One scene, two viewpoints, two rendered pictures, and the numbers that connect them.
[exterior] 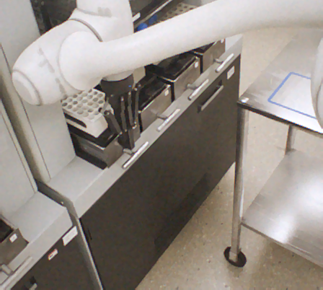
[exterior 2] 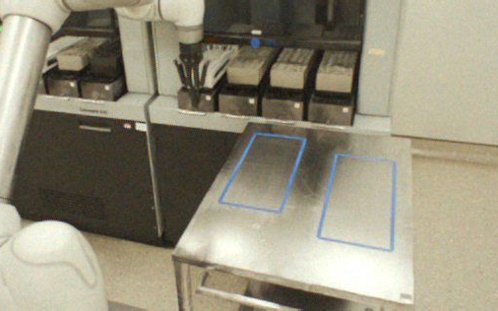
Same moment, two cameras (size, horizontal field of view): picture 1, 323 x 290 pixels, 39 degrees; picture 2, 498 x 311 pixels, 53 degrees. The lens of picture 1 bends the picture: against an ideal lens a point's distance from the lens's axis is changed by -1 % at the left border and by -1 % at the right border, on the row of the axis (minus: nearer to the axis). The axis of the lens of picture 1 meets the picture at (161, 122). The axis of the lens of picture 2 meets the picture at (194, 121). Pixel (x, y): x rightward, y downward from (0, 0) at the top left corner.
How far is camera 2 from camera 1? 1.44 m
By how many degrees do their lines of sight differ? 59
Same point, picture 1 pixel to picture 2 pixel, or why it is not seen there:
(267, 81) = (283, 130)
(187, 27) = not seen: outside the picture
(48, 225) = (129, 103)
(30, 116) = (157, 42)
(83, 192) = (156, 106)
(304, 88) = (284, 147)
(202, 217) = not seen: hidden behind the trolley
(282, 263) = not seen: outside the picture
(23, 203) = (140, 91)
